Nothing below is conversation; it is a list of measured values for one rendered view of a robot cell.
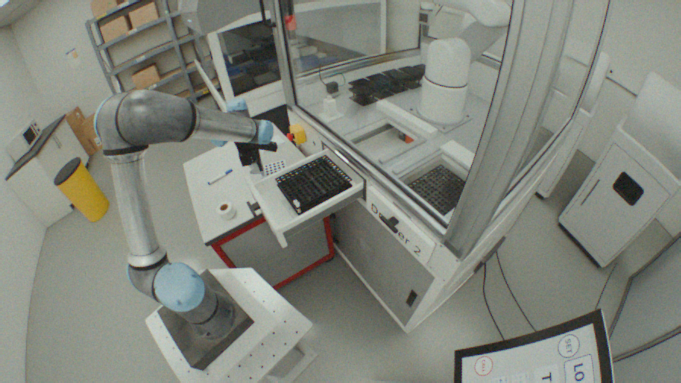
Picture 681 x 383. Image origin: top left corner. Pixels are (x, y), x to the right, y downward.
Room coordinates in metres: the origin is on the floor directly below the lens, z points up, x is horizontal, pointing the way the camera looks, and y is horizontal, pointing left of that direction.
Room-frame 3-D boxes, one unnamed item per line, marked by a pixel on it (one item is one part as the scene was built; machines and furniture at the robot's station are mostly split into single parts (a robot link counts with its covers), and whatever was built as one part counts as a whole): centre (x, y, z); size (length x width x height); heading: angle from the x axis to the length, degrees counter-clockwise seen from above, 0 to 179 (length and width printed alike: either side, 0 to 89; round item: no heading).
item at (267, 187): (0.68, 0.09, 0.86); 0.40 x 0.26 x 0.06; 121
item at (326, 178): (0.67, 0.10, 0.87); 0.22 x 0.18 x 0.06; 121
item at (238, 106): (0.83, 0.35, 1.11); 0.09 x 0.08 x 0.11; 162
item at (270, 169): (0.87, 0.29, 0.78); 0.12 x 0.08 x 0.04; 106
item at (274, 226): (0.57, 0.27, 0.87); 0.29 x 0.02 x 0.11; 31
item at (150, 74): (3.63, 2.90, 0.72); 0.41 x 0.32 x 0.28; 117
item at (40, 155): (1.91, 3.96, 0.61); 1.15 x 0.72 x 1.22; 27
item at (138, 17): (3.76, 2.64, 1.66); 0.41 x 0.32 x 0.28; 117
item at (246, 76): (2.38, 0.58, 1.13); 1.78 x 1.14 x 0.45; 31
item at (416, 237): (0.46, -0.17, 0.87); 0.29 x 0.02 x 0.11; 31
